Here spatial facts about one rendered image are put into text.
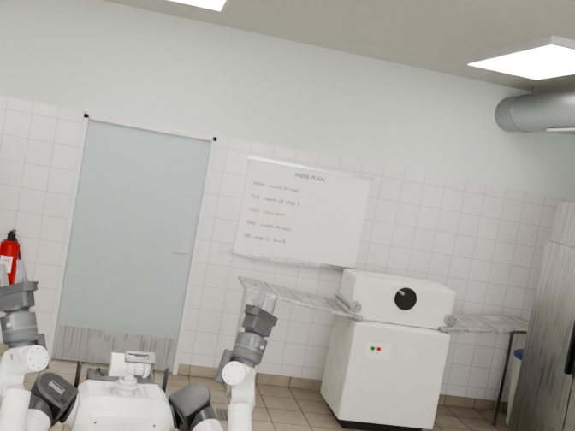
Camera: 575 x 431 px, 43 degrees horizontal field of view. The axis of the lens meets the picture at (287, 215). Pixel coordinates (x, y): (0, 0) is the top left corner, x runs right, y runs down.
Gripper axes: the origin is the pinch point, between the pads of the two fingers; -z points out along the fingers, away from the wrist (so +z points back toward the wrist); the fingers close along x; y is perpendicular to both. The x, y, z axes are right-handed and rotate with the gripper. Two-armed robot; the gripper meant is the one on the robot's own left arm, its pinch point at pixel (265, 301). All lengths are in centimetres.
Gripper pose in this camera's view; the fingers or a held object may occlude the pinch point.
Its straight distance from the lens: 215.3
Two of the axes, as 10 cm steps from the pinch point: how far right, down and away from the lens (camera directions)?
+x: -5.6, -4.4, -7.0
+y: -7.6, -0.5, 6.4
